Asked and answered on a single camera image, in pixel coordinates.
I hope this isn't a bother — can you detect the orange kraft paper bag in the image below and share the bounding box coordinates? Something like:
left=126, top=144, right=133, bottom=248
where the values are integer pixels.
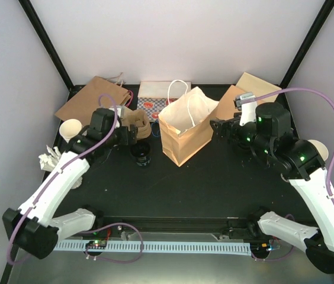
left=158, top=79, right=219, bottom=167

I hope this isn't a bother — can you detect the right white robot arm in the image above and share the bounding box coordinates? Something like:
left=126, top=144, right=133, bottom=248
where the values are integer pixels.
left=210, top=102, right=334, bottom=274

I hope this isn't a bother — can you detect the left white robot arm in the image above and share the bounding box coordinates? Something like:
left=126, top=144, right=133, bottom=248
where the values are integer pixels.
left=2, top=106, right=137, bottom=259

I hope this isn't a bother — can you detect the stack of pulp cup carriers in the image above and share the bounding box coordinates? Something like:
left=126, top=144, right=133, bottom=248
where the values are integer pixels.
left=121, top=108, right=151, bottom=140

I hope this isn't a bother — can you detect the orange flat bag right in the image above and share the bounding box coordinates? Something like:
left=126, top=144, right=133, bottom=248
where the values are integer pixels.
left=214, top=85, right=246, bottom=120

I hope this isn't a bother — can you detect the checkered printed paper bag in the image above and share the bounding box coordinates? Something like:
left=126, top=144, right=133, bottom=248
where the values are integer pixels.
left=137, top=80, right=191, bottom=122

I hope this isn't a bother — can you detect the brown flat paper bag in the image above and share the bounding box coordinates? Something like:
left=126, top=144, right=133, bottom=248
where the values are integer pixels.
left=55, top=76, right=130, bottom=126

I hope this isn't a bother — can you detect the left stack of paper cups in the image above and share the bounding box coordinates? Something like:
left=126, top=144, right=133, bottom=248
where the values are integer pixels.
left=59, top=119, right=82, bottom=143

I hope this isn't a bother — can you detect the stack of paper cups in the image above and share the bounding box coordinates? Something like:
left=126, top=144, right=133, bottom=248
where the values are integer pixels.
left=59, top=119, right=82, bottom=143
left=308, top=140, right=329, bottom=162

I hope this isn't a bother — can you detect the tan flat paper bag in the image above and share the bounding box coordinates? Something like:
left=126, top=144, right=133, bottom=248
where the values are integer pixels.
left=236, top=72, right=281, bottom=97

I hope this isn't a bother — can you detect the bundle of wrapped straws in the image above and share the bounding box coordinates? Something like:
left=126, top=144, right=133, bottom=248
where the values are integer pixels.
left=38, top=146, right=72, bottom=173

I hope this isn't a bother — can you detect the right stack of paper cups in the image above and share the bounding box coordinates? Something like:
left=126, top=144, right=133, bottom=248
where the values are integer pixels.
left=308, top=140, right=329, bottom=162

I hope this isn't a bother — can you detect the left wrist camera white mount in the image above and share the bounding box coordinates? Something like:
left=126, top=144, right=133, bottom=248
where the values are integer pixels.
left=110, top=105, right=126, bottom=119

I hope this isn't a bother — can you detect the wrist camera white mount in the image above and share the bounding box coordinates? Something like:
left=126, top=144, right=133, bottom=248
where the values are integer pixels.
left=234, top=92, right=258, bottom=126
left=110, top=105, right=126, bottom=119

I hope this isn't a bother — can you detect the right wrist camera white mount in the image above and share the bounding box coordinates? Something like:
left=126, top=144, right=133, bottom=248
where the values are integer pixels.
left=234, top=92, right=258, bottom=126

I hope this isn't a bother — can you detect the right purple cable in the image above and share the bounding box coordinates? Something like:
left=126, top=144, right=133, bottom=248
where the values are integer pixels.
left=251, top=88, right=334, bottom=263

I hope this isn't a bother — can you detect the blue slotted cable duct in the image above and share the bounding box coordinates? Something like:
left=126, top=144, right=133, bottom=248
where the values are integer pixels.
left=54, top=239, right=251, bottom=256

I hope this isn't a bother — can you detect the right black frame post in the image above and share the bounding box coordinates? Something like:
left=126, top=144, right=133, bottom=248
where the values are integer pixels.
left=280, top=0, right=334, bottom=89

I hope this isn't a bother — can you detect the black frame post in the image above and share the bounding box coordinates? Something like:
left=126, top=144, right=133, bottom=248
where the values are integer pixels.
left=280, top=0, right=334, bottom=89
left=18, top=0, right=74, bottom=91

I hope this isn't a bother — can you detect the left black frame post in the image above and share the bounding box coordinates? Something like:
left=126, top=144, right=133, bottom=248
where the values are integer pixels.
left=18, top=0, right=74, bottom=91

